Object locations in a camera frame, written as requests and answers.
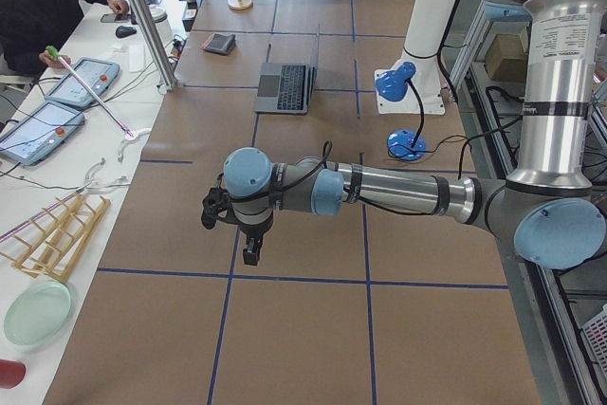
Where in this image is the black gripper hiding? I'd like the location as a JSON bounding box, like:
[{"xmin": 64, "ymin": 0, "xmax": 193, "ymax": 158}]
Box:
[{"xmin": 240, "ymin": 222, "xmax": 271, "ymax": 266}]

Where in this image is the grey laptop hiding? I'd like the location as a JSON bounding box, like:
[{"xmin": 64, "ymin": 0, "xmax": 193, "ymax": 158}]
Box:
[{"xmin": 253, "ymin": 23, "xmax": 322, "ymax": 116}]

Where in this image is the blue desk lamp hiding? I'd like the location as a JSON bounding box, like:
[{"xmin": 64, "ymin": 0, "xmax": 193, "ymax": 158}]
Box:
[{"xmin": 375, "ymin": 61, "xmax": 427, "ymax": 161}]

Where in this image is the wooden dish rack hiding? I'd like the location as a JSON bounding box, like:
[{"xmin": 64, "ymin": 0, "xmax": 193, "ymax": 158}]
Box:
[{"xmin": 1, "ymin": 193, "xmax": 111, "ymax": 284}]

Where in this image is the pale green plate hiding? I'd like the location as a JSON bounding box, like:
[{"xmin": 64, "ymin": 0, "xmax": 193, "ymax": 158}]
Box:
[{"xmin": 3, "ymin": 281, "xmax": 72, "ymax": 348}]

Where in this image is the far teach pendant tablet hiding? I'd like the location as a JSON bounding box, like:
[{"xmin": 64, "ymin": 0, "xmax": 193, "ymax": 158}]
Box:
[{"xmin": 45, "ymin": 57, "xmax": 121, "ymax": 110}]

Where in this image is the teach pendant tablet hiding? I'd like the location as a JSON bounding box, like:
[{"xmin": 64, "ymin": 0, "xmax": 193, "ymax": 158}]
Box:
[
  {"xmin": 1, "ymin": 101, "xmax": 84, "ymax": 166},
  {"xmin": 45, "ymin": 57, "xmax": 121, "ymax": 110}
]

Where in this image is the near teach pendant tablet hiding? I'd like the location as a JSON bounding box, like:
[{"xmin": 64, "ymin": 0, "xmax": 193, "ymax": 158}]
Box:
[{"xmin": 1, "ymin": 101, "xmax": 84, "ymax": 166}]

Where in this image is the black computer mouse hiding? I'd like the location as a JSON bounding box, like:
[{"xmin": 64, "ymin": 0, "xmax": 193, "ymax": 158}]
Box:
[{"xmin": 115, "ymin": 26, "xmax": 137, "ymax": 39}]

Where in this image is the red cup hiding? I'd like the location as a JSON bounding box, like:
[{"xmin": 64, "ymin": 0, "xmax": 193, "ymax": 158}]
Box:
[{"xmin": 0, "ymin": 359, "xmax": 27, "ymax": 389}]

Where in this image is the smartphone on desk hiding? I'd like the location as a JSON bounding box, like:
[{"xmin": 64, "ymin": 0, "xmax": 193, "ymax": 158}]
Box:
[{"xmin": 101, "ymin": 13, "xmax": 131, "ymax": 24}]

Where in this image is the long pink rod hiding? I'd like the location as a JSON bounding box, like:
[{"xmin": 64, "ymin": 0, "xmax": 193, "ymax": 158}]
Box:
[{"xmin": 46, "ymin": 46, "xmax": 137, "ymax": 138}]

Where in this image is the cardboard box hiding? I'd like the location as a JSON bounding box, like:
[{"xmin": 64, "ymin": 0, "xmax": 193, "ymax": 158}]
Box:
[{"xmin": 485, "ymin": 34, "xmax": 527, "ymax": 83}]

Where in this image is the person in black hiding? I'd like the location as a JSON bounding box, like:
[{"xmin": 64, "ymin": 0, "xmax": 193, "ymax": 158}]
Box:
[{"xmin": 1, "ymin": 0, "xmax": 130, "ymax": 75}]

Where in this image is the white plastic basket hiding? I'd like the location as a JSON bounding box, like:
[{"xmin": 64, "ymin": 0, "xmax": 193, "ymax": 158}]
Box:
[{"xmin": 581, "ymin": 304, "xmax": 607, "ymax": 377}]

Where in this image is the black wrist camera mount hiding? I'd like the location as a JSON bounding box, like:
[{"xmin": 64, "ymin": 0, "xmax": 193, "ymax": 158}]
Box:
[{"xmin": 201, "ymin": 173, "xmax": 236, "ymax": 230}]

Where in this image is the aluminium frame post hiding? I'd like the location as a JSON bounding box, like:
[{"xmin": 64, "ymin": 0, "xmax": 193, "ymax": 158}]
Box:
[{"xmin": 129, "ymin": 0, "xmax": 178, "ymax": 95}]

